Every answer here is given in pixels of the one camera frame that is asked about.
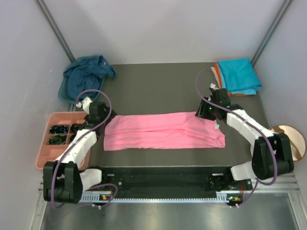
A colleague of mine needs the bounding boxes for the pink t shirt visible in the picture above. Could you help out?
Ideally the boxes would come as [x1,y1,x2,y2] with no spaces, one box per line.
[104,112,225,151]

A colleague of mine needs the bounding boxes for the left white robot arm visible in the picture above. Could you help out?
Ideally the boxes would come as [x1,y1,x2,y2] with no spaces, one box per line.
[43,98,117,204]

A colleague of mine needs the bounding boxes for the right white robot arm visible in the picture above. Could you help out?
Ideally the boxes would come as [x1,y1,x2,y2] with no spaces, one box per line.
[195,84,294,190]

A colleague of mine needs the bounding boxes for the dark patterned item back right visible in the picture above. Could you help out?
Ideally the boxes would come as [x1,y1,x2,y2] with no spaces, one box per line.
[70,123,82,134]

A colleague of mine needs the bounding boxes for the teal plastic basket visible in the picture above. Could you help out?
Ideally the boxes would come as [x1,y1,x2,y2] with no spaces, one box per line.
[58,56,107,105]

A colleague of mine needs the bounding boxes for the dark blue t shirt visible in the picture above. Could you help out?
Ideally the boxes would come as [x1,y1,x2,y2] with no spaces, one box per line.
[63,55,117,101]

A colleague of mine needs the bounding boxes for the folded beige t shirt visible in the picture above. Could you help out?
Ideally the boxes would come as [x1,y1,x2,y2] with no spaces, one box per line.
[211,67,226,88]

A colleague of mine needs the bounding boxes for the folded orange t shirt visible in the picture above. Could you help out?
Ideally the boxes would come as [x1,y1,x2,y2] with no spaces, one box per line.
[215,63,244,96]

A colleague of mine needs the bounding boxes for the folded turquoise t shirt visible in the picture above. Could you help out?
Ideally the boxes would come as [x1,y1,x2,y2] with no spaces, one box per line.
[217,58,262,95]

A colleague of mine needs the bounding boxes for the dark patterned item back left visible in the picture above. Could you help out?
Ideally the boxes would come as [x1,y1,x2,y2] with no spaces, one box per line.
[49,125,69,134]

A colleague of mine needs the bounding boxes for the dark patterned item front left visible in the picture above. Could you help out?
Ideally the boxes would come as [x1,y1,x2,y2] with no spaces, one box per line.
[47,135,67,145]

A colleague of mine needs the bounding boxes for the pink compartment tray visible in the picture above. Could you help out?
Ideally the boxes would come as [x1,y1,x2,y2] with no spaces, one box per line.
[35,112,86,170]

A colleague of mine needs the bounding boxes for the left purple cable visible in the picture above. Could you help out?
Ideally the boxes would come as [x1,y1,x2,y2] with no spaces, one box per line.
[50,89,118,208]

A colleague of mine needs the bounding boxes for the purple cable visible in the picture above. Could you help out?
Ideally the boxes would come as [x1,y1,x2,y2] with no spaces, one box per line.
[195,68,279,208]
[50,89,118,208]

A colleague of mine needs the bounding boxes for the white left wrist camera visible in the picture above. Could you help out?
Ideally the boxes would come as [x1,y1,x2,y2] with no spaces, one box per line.
[76,97,93,114]

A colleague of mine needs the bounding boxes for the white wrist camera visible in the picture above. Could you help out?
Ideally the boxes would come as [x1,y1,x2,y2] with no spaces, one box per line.
[209,83,219,102]
[76,97,93,114]

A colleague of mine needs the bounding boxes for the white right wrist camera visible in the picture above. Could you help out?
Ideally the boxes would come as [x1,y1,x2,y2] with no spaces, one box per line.
[209,83,219,102]

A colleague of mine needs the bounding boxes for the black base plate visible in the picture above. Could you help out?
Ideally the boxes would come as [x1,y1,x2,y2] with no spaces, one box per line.
[81,167,256,192]

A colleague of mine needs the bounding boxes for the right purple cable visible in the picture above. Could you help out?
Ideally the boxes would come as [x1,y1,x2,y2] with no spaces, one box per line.
[195,68,279,208]

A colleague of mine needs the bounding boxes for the grey slotted cable duct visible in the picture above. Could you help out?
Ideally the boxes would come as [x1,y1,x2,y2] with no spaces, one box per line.
[78,193,242,204]

